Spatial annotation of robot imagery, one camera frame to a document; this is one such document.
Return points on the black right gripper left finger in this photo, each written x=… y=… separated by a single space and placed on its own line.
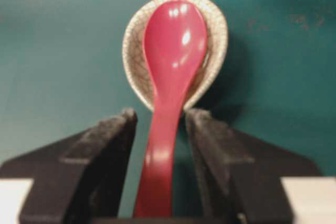
x=73 y=180

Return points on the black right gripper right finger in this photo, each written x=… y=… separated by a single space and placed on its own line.
x=243 y=179

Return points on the pink ceramic spoon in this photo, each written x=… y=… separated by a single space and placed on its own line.
x=174 y=45

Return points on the speckled egg-shaped small dish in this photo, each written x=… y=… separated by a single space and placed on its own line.
x=134 y=64

